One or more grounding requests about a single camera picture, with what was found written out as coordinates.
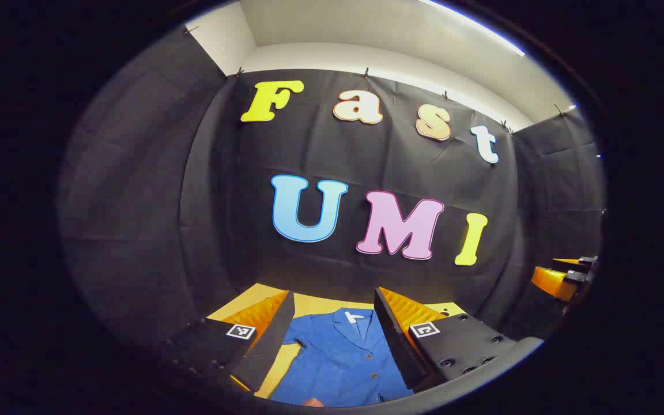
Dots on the row of cloth clips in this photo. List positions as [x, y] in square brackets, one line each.
[366, 72]

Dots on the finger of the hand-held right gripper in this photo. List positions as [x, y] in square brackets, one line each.
[583, 262]
[551, 282]

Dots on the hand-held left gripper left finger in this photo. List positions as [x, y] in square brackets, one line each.
[271, 337]

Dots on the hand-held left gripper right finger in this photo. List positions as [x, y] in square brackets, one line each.
[395, 340]

